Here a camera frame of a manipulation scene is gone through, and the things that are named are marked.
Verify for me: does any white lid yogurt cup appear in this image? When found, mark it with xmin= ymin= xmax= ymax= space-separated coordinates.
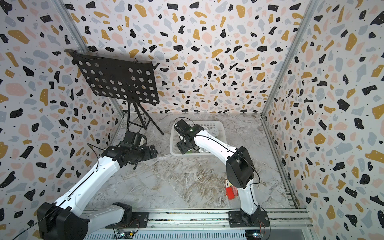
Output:
xmin=199 ymin=147 xmax=209 ymax=154
xmin=209 ymin=128 xmax=220 ymax=137

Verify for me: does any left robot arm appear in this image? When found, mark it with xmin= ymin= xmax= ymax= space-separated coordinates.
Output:
xmin=37 ymin=131 xmax=158 ymax=240

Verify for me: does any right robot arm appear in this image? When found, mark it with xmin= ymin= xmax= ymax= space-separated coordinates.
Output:
xmin=174 ymin=120 xmax=261 ymax=226

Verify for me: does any white plastic basket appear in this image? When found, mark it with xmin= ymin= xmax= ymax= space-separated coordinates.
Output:
xmin=169 ymin=120 xmax=227 ymax=157

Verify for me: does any black perforated music stand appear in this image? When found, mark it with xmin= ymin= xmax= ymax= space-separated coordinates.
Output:
xmin=65 ymin=50 xmax=164 ymax=135

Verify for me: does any red lighter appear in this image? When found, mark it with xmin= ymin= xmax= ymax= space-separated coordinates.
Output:
xmin=226 ymin=186 xmax=238 ymax=200

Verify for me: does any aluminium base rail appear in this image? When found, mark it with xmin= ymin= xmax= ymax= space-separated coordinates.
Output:
xmin=86 ymin=209 xmax=317 ymax=240

